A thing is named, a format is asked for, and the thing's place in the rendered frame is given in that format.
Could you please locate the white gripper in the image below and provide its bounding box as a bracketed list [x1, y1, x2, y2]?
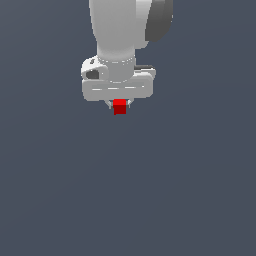
[80, 56, 157, 110]

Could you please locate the red cube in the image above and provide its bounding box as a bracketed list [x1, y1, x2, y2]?
[112, 98, 128, 116]

